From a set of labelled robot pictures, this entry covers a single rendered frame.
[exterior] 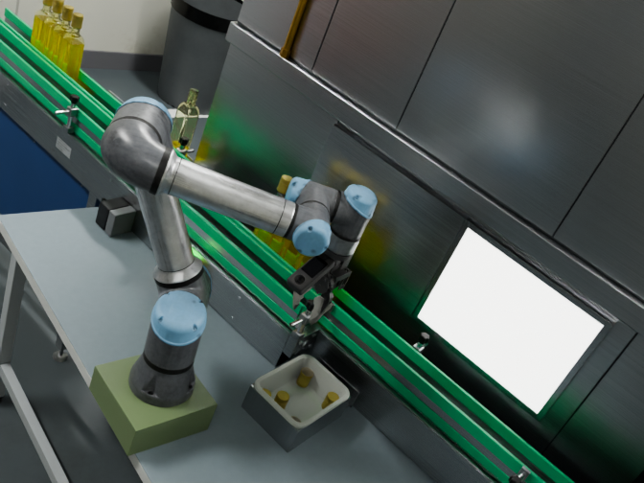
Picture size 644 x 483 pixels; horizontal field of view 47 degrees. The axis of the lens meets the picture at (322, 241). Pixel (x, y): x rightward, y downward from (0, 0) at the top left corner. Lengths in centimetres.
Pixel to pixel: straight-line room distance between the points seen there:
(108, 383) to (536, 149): 113
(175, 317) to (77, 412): 123
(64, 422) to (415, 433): 131
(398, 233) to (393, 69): 44
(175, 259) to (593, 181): 96
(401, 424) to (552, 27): 104
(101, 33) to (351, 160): 326
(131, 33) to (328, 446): 376
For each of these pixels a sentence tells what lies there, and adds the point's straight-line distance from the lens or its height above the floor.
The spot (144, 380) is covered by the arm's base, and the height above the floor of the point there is 88.
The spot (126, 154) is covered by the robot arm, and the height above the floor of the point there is 140.
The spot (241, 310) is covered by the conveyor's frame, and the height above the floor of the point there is 82.
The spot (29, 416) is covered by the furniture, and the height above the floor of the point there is 20.
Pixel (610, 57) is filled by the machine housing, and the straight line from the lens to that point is 175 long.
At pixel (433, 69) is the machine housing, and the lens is 192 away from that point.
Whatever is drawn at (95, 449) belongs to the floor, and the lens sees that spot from 270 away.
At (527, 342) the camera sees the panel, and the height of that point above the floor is 114.
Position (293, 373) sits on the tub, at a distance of 199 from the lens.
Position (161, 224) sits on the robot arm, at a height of 119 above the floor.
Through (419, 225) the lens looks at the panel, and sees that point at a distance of 196.
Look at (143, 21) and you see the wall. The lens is 519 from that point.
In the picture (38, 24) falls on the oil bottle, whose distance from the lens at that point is 283.
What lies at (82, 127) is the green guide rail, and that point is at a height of 92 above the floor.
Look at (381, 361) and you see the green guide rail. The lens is 196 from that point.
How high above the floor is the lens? 210
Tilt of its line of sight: 31 degrees down
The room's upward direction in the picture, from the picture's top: 24 degrees clockwise
